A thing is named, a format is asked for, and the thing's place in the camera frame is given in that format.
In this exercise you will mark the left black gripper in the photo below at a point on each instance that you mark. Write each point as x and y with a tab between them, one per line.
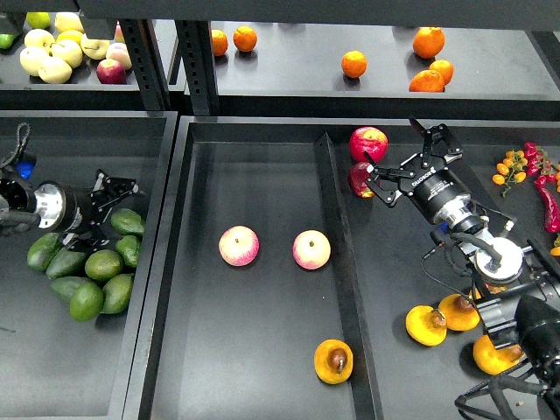
74	210

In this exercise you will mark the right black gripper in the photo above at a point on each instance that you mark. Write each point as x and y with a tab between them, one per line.
425	178

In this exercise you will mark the yellow pear with brown stem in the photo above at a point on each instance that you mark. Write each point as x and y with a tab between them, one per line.
333	361

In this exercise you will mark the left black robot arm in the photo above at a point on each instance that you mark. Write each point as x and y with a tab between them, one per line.
18	203

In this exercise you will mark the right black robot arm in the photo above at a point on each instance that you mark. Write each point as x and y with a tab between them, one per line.
514	288

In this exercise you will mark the yellow pear lower pile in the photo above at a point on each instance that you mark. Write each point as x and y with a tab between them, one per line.
495	361

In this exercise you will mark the bright red apple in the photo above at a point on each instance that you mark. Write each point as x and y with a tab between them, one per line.
368	143

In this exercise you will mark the orange front right shelf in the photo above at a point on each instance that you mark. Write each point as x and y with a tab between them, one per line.
430	81

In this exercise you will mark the yellow cherry tomato bunch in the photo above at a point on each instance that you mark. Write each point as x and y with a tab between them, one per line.
510	171

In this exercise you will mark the orange middle shelf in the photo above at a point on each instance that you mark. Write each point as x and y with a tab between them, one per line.
354	64

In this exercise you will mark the red cherry tomato bunch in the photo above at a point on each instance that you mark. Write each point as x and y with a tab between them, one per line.
538	161

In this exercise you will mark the pink apple right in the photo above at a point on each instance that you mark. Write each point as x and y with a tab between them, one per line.
311	249

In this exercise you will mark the pink apple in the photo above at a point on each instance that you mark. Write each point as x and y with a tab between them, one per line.
311	249
239	246

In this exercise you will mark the dark red apple on shelf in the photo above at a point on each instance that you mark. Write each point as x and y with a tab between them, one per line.
111	71

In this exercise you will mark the pink apple left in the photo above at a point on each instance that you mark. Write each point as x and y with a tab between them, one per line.
239	246

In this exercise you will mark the red chili pepper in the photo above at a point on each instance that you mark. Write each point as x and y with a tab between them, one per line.
550	206

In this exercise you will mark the pale yellow apple front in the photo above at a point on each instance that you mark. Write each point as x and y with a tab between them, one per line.
54	70

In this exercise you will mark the pale yellow apple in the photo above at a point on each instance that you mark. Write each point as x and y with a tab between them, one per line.
69	51
94	48
39	38
54	70
30	59

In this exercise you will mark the black left tray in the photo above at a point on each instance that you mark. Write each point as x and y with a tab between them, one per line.
51	365

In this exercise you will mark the black tray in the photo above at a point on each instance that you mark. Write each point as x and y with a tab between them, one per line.
51	365
225	342

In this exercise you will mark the pale pink peach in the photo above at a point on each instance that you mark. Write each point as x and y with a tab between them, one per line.
119	51

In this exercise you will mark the pale yellow apple right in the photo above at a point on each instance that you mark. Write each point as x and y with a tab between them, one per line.
94	48

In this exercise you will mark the pale yellow apple centre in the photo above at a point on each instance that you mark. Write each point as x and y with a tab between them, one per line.
69	51

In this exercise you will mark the pale yellow apple upper left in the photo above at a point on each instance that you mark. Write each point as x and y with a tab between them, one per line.
39	38

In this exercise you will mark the black centre tray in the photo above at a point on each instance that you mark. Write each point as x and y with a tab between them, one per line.
225	342

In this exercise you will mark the green lime on shelf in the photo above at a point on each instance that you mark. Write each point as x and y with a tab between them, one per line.
38	19

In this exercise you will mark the orange far left shelf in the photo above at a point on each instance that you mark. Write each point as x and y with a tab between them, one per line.
220	42

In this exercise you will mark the black tray divider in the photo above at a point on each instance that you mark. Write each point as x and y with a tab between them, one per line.
365	392

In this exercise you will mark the black shelf upright post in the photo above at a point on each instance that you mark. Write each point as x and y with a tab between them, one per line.
197	53

